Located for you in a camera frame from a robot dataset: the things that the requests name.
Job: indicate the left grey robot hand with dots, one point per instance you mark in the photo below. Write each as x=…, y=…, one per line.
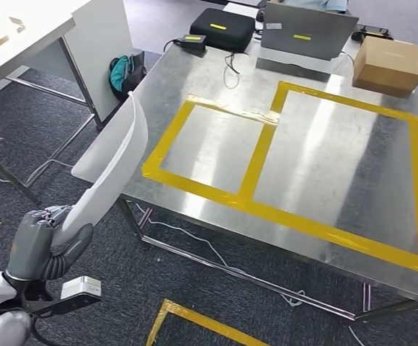
x=32, y=248

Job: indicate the white curved plastic part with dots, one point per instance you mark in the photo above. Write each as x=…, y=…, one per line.
x=115, y=162

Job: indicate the steel workbench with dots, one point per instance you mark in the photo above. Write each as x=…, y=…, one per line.
x=320, y=157

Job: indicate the teal backpack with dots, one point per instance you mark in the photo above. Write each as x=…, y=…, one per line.
x=122, y=74

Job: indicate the white partition panel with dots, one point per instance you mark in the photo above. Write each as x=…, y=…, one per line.
x=97, y=48

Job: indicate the yellow floor tape square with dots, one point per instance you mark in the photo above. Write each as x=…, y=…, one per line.
x=201, y=319

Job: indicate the black power adapter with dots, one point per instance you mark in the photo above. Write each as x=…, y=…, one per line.
x=195, y=44

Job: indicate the black zip case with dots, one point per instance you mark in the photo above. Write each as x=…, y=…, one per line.
x=223, y=36

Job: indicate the person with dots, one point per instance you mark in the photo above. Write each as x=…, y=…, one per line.
x=317, y=5

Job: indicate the grey laptop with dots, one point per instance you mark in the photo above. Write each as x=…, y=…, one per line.
x=331, y=28

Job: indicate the black handheld controller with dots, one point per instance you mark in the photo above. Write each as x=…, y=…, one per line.
x=371, y=32

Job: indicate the brown cardboard box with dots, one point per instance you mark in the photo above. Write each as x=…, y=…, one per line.
x=385, y=67

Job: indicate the steel frame table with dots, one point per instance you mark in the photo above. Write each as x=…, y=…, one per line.
x=32, y=43

